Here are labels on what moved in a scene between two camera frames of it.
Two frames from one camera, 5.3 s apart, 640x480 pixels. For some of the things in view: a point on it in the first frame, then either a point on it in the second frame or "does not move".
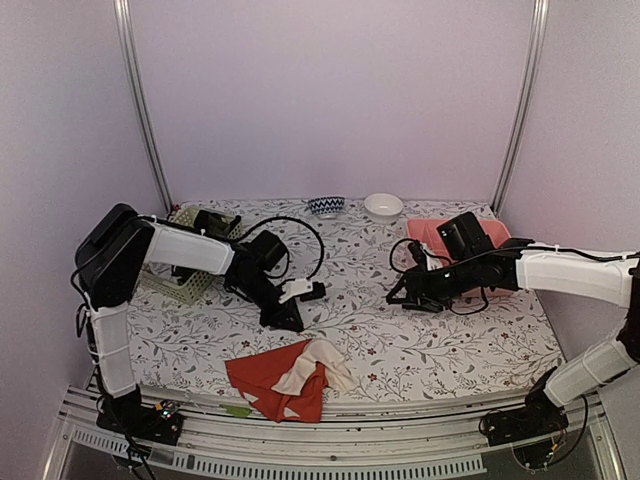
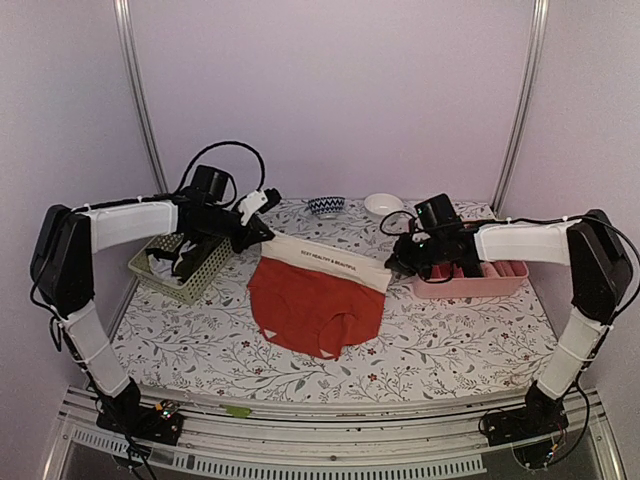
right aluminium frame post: x=529 y=80 does not move
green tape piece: x=237 y=411 does not move
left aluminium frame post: x=122 y=14 does not move
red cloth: x=257 y=375 → x=317 y=299
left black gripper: x=284 y=313 → x=252 y=235
